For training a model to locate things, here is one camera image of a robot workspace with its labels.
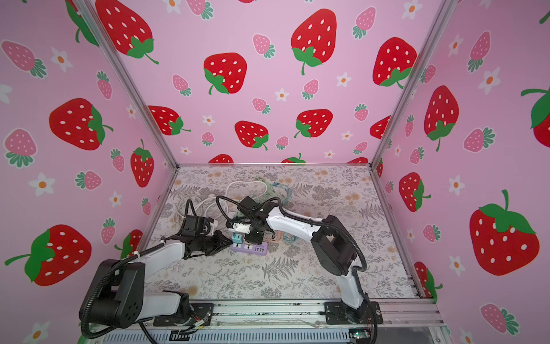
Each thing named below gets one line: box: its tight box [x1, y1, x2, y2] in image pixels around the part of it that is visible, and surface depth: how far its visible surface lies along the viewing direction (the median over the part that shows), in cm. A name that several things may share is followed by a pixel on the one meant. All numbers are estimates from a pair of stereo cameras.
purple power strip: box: [229, 242, 269, 256], surface depth 90 cm
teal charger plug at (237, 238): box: [231, 232, 243, 245], surface depth 87 cm
